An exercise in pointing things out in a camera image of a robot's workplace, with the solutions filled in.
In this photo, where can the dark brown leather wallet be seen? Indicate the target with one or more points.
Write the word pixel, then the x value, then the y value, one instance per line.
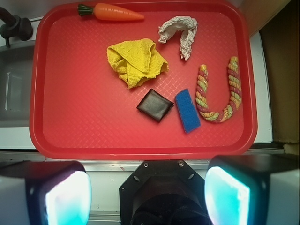
pixel 155 105

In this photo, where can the cardboard box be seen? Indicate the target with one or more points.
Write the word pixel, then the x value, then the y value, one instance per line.
pixel 280 41

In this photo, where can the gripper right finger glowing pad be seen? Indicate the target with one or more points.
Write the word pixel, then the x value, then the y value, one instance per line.
pixel 253 189

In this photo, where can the multicolour twisted rope toy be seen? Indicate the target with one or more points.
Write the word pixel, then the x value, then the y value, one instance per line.
pixel 234 82

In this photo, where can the crumpled white paper towel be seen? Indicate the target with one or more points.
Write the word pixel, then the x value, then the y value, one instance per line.
pixel 188 27

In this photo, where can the red plastic tray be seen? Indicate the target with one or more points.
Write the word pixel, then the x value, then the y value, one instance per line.
pixel 81 109

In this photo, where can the blue sponge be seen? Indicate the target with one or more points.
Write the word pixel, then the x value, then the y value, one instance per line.
pixel 187 111

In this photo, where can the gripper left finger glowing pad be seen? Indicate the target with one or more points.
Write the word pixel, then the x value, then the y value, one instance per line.
pixel 44 193

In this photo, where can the yellow cloth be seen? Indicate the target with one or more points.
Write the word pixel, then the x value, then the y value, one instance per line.
pixel 136 61

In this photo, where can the orange toy carrot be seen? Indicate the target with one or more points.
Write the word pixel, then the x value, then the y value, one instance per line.
pixel 107 12

